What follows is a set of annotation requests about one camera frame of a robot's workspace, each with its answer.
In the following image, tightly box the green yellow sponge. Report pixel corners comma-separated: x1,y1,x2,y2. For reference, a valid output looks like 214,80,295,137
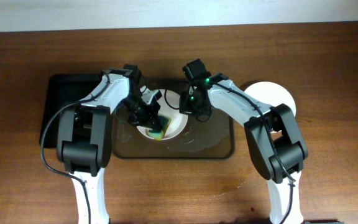
147,115,171,141

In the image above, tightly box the white plate top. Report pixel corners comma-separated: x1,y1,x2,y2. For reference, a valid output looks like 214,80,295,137
137,89,188,141

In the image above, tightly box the light blue plate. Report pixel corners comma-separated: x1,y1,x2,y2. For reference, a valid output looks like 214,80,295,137
244,82,296,116

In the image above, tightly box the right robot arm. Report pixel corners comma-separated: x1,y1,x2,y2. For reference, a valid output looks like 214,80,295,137
179,59,308,223

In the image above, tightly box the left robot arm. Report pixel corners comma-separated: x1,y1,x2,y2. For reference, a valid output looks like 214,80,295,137
57,64,169,223

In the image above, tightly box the brown serving tray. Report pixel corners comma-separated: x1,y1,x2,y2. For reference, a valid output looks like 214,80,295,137
112,78,235,159

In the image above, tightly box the black small tray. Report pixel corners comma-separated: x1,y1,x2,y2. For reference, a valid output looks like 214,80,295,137
39,73,101,149

